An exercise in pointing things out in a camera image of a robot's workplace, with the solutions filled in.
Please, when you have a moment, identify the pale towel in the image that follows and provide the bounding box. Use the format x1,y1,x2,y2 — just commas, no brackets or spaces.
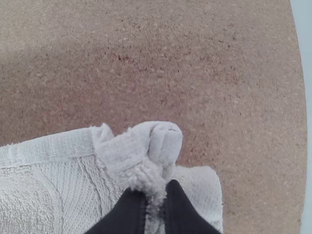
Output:
0,120,224,234

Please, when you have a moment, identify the cork mat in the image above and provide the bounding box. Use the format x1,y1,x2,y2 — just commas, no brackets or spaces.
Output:
0,0,308,234

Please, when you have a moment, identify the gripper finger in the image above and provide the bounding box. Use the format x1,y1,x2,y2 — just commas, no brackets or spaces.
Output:
84,187,148,234
162,179,223,234

